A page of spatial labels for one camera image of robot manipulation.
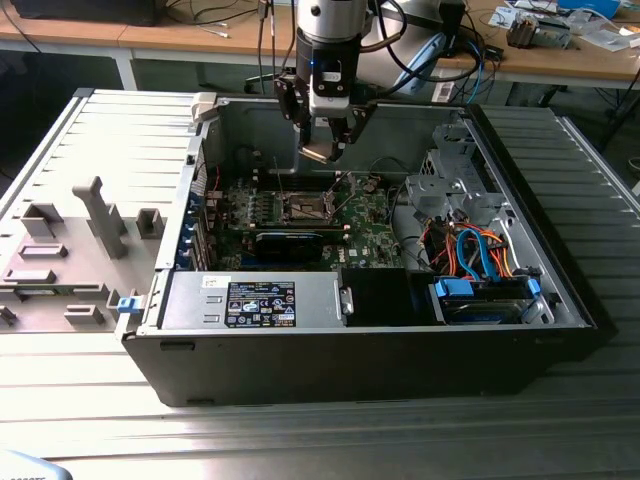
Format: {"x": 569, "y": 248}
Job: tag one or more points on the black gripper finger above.
{"x": 352, "y": 130}
{"x": 292, "y": 102}

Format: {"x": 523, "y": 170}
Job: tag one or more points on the small CPU plate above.
{"x": 315, "y": 151}

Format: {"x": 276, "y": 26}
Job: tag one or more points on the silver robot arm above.
{"x": 330, "y": 20}

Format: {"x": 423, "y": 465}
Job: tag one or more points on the CPU socket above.
{"x": 305, "y": 207}

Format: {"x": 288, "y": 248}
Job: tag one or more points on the black RAM slots bank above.
{"x": 265, "y": 181}

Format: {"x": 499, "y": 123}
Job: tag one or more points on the beige case latch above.
{"x": 202, "y": 107}

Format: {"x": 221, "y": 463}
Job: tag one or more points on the white power adapter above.
{"x": 443, "y": 91}

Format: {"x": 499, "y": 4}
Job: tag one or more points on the silver metal drive cage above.
{"x": 430, "y": 192}

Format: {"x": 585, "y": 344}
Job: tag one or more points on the green motherboard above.
{"x": 370, "y": 235}

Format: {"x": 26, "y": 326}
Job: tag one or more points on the black graphics card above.
{"x": 287, "y": 247}

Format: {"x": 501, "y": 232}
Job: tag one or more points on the black upright box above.
{"x": 452, "y": 30}

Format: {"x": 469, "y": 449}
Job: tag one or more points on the wooden desk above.
{"x": 150, "y": 35}

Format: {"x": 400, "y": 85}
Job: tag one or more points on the white printed leaflet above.
{"x": 500, "y": 17}

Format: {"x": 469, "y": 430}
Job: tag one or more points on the brown finned heatsink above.
{"x": 522, "y": 32}

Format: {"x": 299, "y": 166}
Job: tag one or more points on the hard disk in blue carrier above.
{"x": 475, "y": 310}

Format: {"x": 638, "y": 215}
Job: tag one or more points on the silver power supply unit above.
{"x": 190, "y": 300}

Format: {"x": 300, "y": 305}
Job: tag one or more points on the grey metal drive unit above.
{"x": 555, "y": 36}

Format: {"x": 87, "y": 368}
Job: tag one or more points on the black flat device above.
{"x": 75, "y": 12}

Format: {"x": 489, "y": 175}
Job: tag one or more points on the black open PC case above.
{"x": 300, "y": 370}

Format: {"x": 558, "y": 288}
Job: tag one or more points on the blue plastic clip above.
{"x": 129, "y": 305}

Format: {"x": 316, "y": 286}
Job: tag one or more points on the blue box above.
{"x": 590, "y": 6}

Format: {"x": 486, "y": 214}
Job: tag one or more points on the clear plastic bag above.
{"x": 607, "y": 40}

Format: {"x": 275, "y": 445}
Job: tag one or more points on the grey parts rack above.
{"x": 75, "y": 280}

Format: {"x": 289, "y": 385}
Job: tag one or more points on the pale grey rounded device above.
{"x": 25, "y": 467}

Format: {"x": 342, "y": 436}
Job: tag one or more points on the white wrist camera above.
{"x": 327, "y": 102}

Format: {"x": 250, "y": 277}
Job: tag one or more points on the expansion slot bracket row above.
{"x": 187, "y": 240}

